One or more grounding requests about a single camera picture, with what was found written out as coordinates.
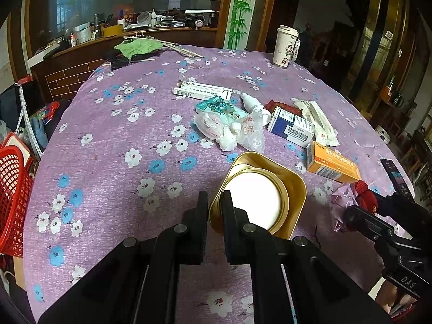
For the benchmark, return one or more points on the wooden counter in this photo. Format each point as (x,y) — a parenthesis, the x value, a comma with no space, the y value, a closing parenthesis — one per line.
(67,71)

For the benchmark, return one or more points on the lilac paper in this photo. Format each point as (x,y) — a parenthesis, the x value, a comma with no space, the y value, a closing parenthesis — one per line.
(342,206)

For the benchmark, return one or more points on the red sachet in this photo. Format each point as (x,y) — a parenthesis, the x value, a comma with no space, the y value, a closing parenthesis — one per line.
(283,105)

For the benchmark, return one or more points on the red framed white board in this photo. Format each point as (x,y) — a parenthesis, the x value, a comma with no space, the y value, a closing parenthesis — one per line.
(15,141)

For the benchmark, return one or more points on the white and blue medicine box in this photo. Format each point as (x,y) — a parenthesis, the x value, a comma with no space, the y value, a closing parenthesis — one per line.
(292,125)

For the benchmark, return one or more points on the person's right hand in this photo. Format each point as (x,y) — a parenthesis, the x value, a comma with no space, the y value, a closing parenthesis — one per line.
(393,298)

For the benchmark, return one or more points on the green cloth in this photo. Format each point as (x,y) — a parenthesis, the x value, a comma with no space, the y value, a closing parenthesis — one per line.
(136,48)

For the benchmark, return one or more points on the white printed cup with lid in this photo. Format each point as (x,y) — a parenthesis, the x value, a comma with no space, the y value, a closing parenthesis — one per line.
(285,47)

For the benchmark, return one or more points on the small white dropper bottle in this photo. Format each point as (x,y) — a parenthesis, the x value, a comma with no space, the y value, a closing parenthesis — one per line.
(251,104)

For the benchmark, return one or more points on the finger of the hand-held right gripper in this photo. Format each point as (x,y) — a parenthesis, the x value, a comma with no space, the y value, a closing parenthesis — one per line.
(396,179)
(366,224)

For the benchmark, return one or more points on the flat white box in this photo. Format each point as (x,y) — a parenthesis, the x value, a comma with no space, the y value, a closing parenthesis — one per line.
(42,57)

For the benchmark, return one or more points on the red printed packaging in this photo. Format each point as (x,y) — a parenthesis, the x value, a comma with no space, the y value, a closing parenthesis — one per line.
(49,109)

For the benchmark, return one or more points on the gold square tin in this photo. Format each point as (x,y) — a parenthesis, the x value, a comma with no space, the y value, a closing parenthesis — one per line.
(293,189)

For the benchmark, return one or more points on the orange medicine box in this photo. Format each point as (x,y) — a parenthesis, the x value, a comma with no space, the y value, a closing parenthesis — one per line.
(334,167)

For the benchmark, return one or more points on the white wrapper packet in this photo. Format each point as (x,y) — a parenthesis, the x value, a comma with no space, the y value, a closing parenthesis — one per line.
(319,121)

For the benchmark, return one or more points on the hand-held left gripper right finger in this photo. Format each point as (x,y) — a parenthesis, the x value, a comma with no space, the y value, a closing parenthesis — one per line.
(233,236)

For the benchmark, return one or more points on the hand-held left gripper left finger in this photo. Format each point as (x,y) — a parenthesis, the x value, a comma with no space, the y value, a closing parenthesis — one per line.
(199,229)

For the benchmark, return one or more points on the bamboo painted pillar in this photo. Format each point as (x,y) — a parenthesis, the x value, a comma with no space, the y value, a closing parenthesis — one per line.
(240,10)

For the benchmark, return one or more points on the teal printed packet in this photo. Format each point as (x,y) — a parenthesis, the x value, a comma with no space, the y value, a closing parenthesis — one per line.
(217,105)

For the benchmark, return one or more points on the blue cloth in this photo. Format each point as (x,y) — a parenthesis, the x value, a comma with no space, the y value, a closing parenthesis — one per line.
(41,131)

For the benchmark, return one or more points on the long white box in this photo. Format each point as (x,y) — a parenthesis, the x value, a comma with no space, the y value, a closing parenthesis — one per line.
(202,89)

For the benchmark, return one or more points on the white round tin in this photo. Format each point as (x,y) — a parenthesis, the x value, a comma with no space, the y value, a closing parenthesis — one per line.
(83,33)

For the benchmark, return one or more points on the clear plastic bag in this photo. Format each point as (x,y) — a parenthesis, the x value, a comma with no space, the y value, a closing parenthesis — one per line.
(236,131)

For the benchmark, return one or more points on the purple floral tablecloth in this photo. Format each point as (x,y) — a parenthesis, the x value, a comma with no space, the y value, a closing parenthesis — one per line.
(118,175)

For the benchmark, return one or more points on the black remote control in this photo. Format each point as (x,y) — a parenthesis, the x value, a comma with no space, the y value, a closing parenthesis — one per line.
(119,63)

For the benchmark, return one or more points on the red plastic basket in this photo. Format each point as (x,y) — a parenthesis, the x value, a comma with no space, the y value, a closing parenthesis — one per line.
(13,202)

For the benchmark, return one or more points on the yellow box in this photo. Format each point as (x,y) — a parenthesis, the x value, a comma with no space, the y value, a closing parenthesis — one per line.
(113,31)

